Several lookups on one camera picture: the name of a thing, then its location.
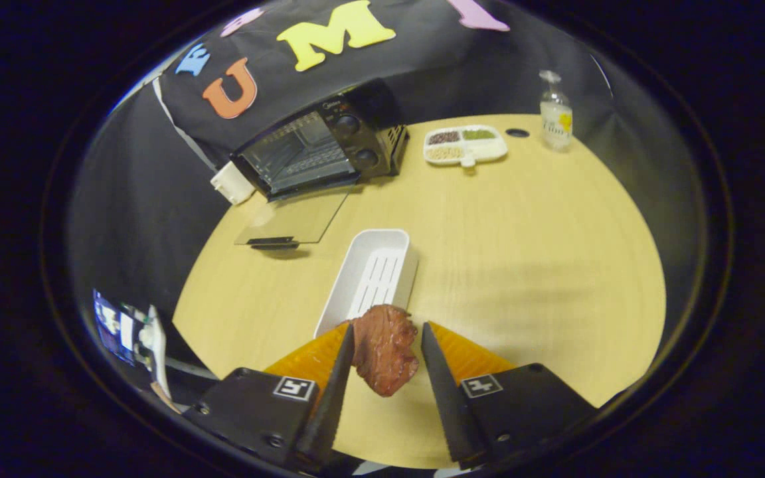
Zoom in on white slotted tray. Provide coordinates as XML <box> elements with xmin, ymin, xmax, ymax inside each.
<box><xmin>314</xmin><ymin>229</ymin><xmax>419</xmax><ymax>339</ymax></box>

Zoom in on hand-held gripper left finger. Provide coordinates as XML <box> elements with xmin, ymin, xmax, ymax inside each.
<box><xmin>183</xmin><ymin>322</ymin><xmax>357</xmax><ymax>472</ymax></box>

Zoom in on black toaster oven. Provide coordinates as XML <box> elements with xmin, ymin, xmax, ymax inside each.
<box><xmin>230</xmin><ymin>78</ymin><xmax>411</xmax><ymax>252</ymax></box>

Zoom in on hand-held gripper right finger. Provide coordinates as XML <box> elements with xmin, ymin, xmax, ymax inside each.
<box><xmin>420</xmin><ymin>321</ymin><xmax>600</xmax><ymax>469</ymax></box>

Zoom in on blue and white printed object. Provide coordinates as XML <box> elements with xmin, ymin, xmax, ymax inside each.
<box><xmin>93</xmin><ymin>289</ymin><xmax>171</xmax><ymax>399</ymax></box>

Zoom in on clear pump bottle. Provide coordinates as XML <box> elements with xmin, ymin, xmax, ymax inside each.
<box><xmin>539</xmin><ymin>70</ymin><xmax>574</xmax><ymax>153</ymax></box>

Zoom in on brown steak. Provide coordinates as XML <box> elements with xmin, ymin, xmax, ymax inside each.
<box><xmin>349</xmin><ymin>304</ymin><xmax>420</xmax><ymax>398</ymax></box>

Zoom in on white bread toaster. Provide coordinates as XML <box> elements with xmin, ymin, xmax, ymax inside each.
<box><xmin>210</xmin><ymin>161</ymin><xmax>256</xmax><ymax>205</ymax></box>

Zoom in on white divided dish with beans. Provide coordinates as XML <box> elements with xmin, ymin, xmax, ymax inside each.
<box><xmin>423</xmin><ymin>125</ymin><xmax>509</xmax><ymax>169</ymax></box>

